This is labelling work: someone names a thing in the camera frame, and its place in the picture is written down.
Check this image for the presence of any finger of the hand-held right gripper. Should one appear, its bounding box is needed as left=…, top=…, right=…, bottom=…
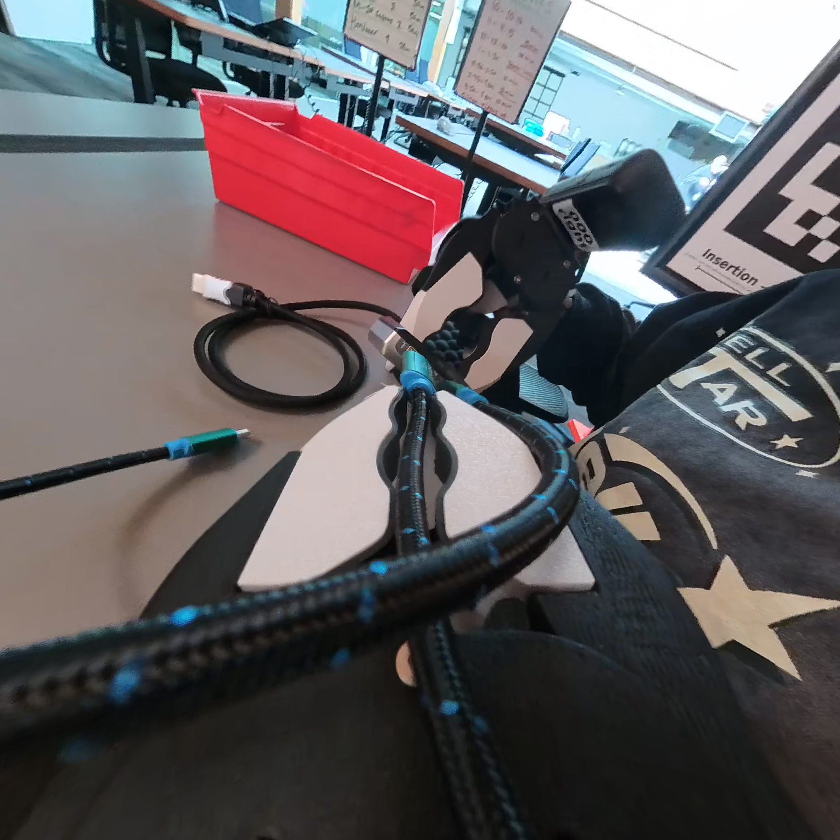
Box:
left=399, top=252, right=490, bottom=345
left=423, top=314, right=544, bottom=391

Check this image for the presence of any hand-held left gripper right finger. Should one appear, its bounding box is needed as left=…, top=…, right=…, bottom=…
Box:
left=430, top=388, right=597, bottom=595

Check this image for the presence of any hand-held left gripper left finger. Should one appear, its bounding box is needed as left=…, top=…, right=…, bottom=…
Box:
left=235, top=386, right=411, bottom=595

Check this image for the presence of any green HDMI plug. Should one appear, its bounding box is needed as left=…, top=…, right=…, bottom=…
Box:
left=394, top=348, right=532, bottom=840
left=0, top=427, right=252, bottom=501

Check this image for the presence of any green plug braided hdmi cable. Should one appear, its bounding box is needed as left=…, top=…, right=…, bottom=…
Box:
left=0, top=384, right=581, bottom=756

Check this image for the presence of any red plastic bin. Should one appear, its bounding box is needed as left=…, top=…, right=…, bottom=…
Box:
left=194, top=89, right=465, bottom=284

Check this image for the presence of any person's right forearm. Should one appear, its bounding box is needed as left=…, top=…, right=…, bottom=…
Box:
left=518, top=282, right=664, bottom=427

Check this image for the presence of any grey mesh office chair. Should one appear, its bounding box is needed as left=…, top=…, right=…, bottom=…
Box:
left=518, top=362, right=568, bottom=421

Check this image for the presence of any wooden top background desk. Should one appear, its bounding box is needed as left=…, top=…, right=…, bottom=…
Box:
left=134, top=0, right=368, bottom=112
left=394, top=112, right=572, bottom=198

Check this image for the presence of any handwritten whiteboard on stand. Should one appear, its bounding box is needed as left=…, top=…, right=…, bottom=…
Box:
left=343, top=0, right=434, bottom=139
left=453, top=0, right=572, bottom=198

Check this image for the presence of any black framed tag sign board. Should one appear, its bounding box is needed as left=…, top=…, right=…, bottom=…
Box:
left=640, top=39, right=840, bottom=296

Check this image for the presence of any person's printed black hoodie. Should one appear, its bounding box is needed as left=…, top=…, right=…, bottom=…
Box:
left=571, top=269, right=840, bottom=840

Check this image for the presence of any black office chair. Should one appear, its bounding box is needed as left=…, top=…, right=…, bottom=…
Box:
left=92, top=0, right=227, bottom=106

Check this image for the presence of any black cable with grey plug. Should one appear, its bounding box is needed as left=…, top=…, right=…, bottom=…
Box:
left=190, top=272, right=404, bottom=404

